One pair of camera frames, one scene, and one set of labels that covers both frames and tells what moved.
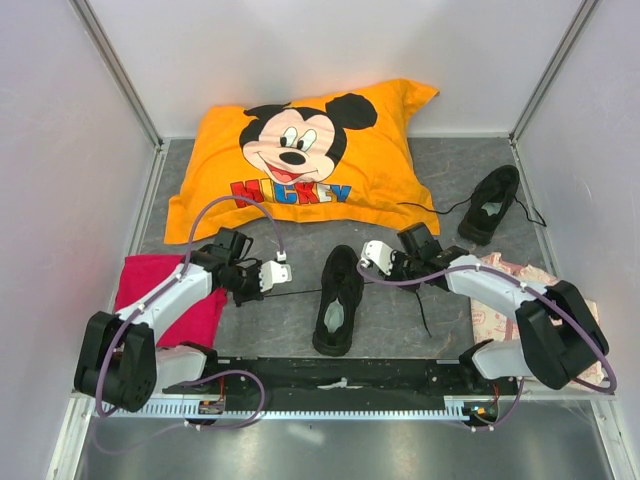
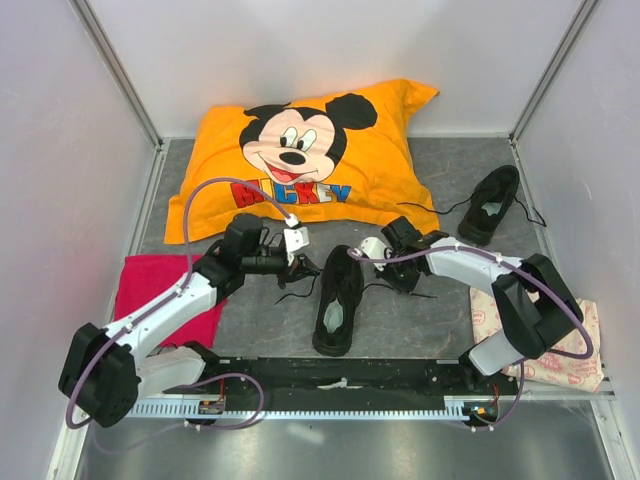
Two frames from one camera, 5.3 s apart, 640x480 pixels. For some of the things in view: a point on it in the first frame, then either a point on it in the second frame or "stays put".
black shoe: x=341 y=292 stays put
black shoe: x=491 y=197 stays put
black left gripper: x=254 y=293 → x=298 y=267
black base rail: x=339 y=379 stays put
